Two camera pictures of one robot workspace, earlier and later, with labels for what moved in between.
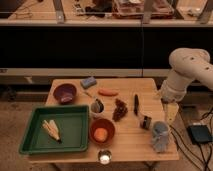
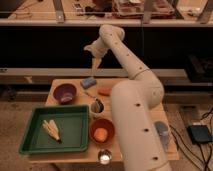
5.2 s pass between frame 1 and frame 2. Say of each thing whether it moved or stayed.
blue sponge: stayed
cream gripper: moved
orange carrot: stayed
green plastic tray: stayed
